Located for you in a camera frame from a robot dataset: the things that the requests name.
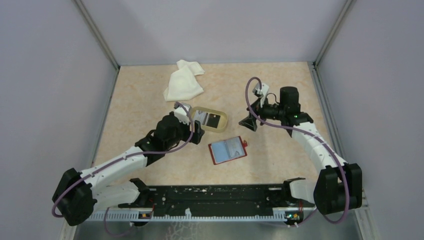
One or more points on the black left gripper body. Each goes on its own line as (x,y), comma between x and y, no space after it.
(185,131)

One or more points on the silver VIP card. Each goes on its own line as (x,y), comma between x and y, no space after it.
(200,116)

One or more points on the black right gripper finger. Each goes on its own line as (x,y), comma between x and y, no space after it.
(255,107)
(249,122)

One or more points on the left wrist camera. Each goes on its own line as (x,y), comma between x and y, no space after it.
(181,112)

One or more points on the red card holder wallet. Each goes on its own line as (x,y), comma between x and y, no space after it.
(228,150)

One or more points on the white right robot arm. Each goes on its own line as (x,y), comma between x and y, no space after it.
(339,184)

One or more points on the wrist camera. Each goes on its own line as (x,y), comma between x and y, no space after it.
(181,112)
(261,90)

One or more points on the beige oval tray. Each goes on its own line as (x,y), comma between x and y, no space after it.
(222,123)

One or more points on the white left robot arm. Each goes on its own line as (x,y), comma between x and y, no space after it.
(79,194)

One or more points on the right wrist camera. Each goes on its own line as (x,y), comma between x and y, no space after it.
(261,90)

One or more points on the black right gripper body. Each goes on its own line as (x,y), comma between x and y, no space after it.
(270,111)

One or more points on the white crumpled cloth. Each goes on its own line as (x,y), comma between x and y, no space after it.
(183,85)

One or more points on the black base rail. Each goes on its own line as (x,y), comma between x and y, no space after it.
(212,201)

